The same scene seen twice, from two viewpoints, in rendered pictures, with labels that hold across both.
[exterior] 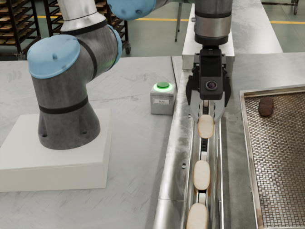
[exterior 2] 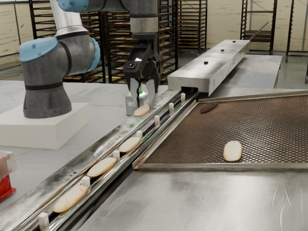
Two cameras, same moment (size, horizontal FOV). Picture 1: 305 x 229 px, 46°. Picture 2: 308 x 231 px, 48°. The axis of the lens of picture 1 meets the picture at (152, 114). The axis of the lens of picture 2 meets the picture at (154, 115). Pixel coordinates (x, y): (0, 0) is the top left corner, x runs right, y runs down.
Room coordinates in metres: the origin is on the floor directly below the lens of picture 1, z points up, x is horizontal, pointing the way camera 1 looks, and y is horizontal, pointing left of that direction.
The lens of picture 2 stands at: (-0.20, -0.37, 1.24)
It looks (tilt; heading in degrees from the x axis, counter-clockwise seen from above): 19 degrees down; 13
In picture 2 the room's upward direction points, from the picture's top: 1 degrees counter-clockwise
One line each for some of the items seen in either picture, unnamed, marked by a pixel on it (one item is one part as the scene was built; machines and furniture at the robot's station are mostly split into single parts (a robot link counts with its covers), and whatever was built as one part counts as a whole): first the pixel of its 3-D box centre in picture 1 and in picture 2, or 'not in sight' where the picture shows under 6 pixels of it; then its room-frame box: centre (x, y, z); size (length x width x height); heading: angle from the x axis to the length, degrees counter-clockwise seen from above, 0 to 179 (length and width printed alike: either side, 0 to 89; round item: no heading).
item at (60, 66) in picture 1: (59, 69); (42, 60); (0.76, 0.21, 1.05); 0.13 x 0.12 x 0.14; 153
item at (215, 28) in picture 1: (210, 24); (143, 25); (0.73, -0.13, 1.16); 0.08 x 0.08 x 0.05
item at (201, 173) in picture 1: (201, 173); (129, 143); (0.62, -0.11, 0.86); 0.10 x 0.04 x 0.01; 171
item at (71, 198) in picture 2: not in sight; (70, 197); (0.34, -0.07, 0.86); 0.10 x 0.04 x 0.01; 171
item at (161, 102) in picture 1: (164, 103); (138, 107); (0.97, -0.04, 0.84); 0.08 x 0.08 x 0.11; 81
